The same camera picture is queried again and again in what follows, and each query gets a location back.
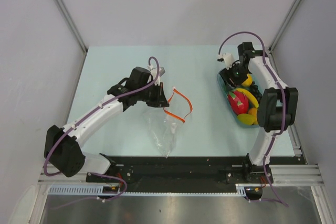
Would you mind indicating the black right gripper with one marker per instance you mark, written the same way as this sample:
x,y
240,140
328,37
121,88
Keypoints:
x,y
226,74

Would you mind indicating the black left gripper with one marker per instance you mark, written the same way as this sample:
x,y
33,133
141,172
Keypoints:
x,y
160,100

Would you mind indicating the clear zip bag orange zipper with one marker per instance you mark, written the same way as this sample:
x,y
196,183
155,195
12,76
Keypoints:
x,y
163,124

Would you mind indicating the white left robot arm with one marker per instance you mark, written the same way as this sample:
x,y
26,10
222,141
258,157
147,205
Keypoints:
x,y
63,145

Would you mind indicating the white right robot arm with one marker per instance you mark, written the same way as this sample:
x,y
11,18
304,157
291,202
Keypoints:
x,y
277,109

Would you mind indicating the yellow lemon toy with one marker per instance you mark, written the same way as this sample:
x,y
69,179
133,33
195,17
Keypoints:
x,y
248,82

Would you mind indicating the teal plastic fruit tray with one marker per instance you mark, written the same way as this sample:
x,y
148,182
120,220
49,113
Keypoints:
x,y
226,87

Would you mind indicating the dark grape bunch toy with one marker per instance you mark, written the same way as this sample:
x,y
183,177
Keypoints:
x,y
254,90

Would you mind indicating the yellow banana toy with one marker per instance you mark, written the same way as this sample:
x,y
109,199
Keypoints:
x,y
251,98

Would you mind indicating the red dragon fruit toy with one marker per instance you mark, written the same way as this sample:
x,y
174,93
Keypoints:
x,y
238,102

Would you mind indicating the orange fruit toy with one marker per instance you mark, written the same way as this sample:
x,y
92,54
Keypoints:
x,y
253,112

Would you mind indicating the yellow mango toy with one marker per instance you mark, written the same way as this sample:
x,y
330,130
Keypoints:
x,y
246,119

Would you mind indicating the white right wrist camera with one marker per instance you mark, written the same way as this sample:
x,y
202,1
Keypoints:
x,y
227,59

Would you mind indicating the black table edge rail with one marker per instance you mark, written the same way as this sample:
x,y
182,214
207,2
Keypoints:
x,y
201,174

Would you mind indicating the aluminium frame extrusion right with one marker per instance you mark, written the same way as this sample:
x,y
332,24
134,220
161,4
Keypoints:
x,y
296,175

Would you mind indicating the white slotted cable duct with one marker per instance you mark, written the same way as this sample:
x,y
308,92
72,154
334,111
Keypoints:
x,y
92,190

